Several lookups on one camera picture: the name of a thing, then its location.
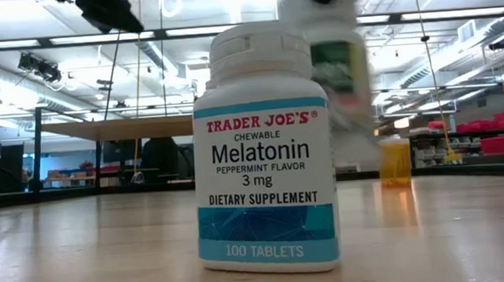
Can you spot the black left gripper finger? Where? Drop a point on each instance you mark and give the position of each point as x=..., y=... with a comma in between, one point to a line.
x=109, y=11

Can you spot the white bottle green label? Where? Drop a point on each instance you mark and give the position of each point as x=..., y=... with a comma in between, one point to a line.
x=340, y=63

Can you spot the orange pill bottle white cap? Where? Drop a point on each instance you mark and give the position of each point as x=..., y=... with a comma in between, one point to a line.
x=395, y=166

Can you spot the white Trader Joe's melatonin bottle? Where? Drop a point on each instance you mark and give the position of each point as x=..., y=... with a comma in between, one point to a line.
x=262, y=158

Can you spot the white LED light strip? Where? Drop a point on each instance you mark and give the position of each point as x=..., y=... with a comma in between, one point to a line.
x=191, y=31
x=374, y=18
x=102, y=37
x=0, y=45
x=456, y=13

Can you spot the black monitor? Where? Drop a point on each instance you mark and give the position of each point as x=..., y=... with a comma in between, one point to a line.
x=115, y=151

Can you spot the black office chair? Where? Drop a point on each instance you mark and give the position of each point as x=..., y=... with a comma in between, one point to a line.
x=160, y=161

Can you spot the black ceiling fixture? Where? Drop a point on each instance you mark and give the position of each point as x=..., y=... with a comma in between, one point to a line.
x=498, y=43

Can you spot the workbench with boxes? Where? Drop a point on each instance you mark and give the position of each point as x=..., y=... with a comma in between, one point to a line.
x=68, y=178

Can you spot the storage rack with small bins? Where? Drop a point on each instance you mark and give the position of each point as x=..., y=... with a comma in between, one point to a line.
x=465, y=135

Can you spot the yellow object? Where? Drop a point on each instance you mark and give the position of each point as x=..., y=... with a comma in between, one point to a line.
x=453, y=158

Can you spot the silver ceiling duct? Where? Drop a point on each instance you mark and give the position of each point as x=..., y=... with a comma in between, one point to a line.
x=442, y=63
x=157, y=58

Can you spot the black overhead frame beam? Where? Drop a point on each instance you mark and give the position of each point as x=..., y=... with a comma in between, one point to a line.
x=43, y=42

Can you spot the wooden shelf black metal frame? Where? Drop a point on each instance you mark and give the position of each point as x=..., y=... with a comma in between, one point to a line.
x=122, y=128

